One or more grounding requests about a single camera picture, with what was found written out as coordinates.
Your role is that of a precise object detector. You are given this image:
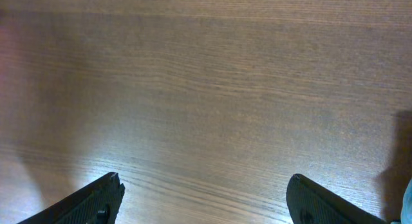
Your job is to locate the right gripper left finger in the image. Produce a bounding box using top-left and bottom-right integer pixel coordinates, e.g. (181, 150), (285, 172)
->
(19, 172), (125, 224)

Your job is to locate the grey shirt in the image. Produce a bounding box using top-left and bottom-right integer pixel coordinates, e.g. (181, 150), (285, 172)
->
(391, 180), (412, 224)

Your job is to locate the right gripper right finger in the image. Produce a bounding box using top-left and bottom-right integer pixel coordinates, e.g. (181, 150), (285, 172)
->
(286, 174), (386, 224)

